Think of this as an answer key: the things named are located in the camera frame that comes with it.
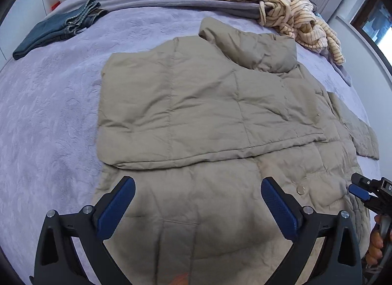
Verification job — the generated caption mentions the dark framed window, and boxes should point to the dark framed window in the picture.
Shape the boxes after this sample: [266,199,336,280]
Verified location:
[349,0,392,69]

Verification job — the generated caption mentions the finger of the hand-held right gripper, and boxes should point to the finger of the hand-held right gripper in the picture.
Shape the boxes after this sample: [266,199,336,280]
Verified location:
[348,183,370,201]
[351,173,372,188]

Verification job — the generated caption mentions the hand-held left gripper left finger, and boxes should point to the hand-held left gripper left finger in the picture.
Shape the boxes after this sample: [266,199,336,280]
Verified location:
[33,175,136,285]

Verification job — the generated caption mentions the folded blue jeans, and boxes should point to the folded blue jeans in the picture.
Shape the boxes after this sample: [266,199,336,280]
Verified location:
[12,0,110,60]

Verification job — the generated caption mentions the purple fleece bed blanket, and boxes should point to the purple fleece bed blanket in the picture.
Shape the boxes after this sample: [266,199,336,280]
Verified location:
[0,0,382,285]

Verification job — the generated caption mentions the cream striped garment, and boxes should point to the cream striped garment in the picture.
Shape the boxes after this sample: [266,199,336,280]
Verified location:
[258,0,346,65]

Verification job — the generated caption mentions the person's right hand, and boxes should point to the person's right hand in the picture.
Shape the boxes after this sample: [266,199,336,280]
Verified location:
[367,214,388,266]

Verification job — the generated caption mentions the beige puffer jacket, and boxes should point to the beige puffer jacket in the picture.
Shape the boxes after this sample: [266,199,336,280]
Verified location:
[95,17,380,285]

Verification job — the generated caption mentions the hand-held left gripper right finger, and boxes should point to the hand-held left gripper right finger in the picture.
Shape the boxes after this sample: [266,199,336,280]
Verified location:
[261,176,363,285]

